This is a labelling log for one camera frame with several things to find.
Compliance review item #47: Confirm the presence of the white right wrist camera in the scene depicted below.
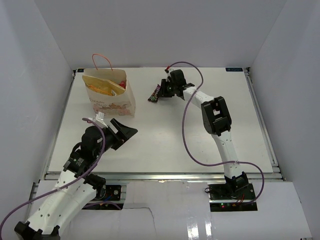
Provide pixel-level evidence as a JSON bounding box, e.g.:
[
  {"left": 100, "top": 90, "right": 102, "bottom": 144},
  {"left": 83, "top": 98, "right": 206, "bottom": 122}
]
[{"left": 164, "top": 65, "right": 173, "bottom": 82}]

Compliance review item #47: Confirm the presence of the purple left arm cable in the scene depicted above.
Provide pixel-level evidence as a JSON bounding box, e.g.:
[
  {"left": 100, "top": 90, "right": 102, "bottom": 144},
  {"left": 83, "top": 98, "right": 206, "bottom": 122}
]
[{"left": 0, "top": 117, "right": 124, "bottom": 230}]

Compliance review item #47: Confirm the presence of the aluminium table frame rail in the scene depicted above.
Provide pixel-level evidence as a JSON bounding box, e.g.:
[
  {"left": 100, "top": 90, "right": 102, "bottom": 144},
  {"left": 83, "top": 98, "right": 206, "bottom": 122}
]
[{"left": 44, "top": 172, "right": 283, "bottom": 182}]

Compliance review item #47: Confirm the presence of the cream bear paper bag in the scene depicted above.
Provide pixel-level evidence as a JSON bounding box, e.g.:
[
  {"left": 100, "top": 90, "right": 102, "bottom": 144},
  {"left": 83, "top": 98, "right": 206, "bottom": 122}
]
[{"left": 82, "top": 64, "right": 136, "bottom": 117}]

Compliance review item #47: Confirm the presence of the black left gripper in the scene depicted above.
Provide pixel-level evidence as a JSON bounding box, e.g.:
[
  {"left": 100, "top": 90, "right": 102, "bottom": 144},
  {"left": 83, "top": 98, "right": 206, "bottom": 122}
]
[{"left": 94, "top": 118, "right": 138, "bottom": 157}]

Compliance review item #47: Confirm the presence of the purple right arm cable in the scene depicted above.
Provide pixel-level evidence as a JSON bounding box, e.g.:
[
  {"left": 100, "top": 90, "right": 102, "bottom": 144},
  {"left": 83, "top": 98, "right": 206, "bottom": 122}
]
[{"left": 166, "top": 61, "right": 265, "bottom": 207}]

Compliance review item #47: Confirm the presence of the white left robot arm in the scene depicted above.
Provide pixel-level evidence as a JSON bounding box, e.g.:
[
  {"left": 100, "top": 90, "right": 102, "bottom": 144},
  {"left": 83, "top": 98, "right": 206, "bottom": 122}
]
[{"left": 14, "top": 118, "right": 138, "bottom": 240}]

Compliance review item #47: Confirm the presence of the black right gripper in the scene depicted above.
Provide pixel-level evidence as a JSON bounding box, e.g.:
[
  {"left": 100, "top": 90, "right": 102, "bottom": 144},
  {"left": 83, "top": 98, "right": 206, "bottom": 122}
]
[{"left": 157, "top": 79, "right": 178, "bottom": 98}]

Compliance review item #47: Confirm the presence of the tan popcorn chips bag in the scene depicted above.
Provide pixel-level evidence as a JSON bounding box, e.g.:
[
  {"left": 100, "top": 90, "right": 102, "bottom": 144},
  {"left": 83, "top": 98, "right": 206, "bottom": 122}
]
[{"left": 82, "top": 75, "right": 126, "bottom": 96}]

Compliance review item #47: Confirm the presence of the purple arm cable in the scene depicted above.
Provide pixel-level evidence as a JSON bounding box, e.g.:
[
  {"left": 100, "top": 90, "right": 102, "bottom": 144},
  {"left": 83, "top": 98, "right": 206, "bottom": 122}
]
[
  {"left": 166, "top": 61, "right": 265, "bottom": 207},
  {"left": 0, "top": 117, "right": 124, "bottom": 230}
]

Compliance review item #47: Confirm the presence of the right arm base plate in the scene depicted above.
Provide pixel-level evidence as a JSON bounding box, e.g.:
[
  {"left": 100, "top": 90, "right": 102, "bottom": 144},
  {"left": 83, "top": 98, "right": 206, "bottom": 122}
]
[{"left": 204, "top": 183, "right": 256, "bottom": 203}]

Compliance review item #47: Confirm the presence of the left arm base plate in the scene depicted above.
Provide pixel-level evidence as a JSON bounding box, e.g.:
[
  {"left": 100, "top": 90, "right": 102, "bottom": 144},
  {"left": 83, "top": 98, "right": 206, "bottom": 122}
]
[{"left": 95, "top": 185, "right": 122, "bottom": 201}]

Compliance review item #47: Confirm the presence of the black corner label sticker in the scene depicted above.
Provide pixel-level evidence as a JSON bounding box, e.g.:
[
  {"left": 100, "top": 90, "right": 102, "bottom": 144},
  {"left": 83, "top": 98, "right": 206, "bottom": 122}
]
[{"left": 77, "top": 68, "right": 85, "bottom": 73}]

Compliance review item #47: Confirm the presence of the small pink candy packet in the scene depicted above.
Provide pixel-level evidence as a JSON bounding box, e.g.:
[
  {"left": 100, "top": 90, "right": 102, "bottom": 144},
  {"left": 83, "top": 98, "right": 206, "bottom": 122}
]
[{"left": 119, "top": 81, "right": 126, "bottom": 89}]

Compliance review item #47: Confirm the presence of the brown M&M's packet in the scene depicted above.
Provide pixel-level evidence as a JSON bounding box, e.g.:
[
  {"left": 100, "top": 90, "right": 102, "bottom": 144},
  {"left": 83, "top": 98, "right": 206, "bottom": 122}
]
[{"left": 147, "top": 84, "right": 161, "bottom": 103}]

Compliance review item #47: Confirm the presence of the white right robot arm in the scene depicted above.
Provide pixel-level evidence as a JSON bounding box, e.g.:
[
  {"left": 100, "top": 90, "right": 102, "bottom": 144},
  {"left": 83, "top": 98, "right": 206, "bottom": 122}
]
[{"left": 159, "top": 68, "right": 249, "bottom": 200}]

